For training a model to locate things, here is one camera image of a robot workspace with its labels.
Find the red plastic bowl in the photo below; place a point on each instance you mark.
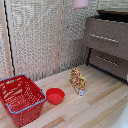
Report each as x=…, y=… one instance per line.
x=55, y=96

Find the colourful snack bag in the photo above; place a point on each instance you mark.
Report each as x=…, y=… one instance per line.
x=78, y=81

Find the red plastic shopping basket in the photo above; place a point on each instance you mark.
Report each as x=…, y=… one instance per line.
x=20, y=100

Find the dark cabinet frame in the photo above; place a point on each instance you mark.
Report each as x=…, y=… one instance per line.
x=113, y=15

